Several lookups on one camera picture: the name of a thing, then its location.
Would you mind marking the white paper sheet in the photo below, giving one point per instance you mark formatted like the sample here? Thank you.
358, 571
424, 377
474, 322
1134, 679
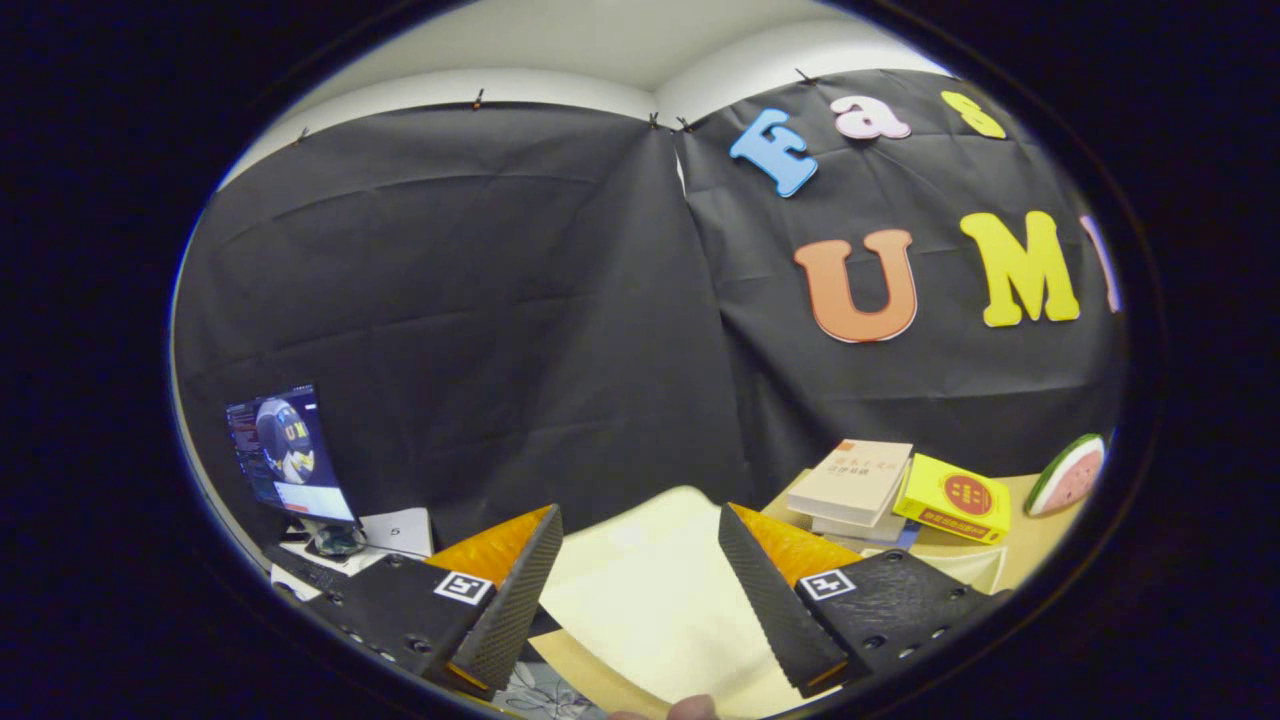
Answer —
400, 530

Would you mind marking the beige book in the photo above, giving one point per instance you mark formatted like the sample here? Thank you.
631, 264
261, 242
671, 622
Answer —
850, 480

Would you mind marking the blue book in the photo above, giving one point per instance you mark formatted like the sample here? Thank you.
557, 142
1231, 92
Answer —
905, 538

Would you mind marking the dark keyboard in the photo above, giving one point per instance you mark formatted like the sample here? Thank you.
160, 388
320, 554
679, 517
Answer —
300, 570

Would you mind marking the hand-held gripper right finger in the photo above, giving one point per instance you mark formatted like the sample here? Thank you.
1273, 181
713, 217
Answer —
765, 590

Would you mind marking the cream fabric storage box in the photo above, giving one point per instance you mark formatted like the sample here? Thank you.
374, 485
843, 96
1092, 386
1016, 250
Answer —
650, 600

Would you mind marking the computer monitor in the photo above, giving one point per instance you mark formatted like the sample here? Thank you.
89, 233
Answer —
290, 450

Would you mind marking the watermelon slice plush toy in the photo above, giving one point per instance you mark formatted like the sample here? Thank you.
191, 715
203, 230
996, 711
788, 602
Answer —
1068, 478

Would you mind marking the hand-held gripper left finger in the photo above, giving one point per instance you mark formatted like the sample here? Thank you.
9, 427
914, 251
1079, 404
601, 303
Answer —
510, 590

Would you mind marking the white book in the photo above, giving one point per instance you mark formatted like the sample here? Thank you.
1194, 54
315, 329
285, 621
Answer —
855, 529

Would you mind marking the yellow book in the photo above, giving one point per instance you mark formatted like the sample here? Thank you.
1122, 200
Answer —
950, 497

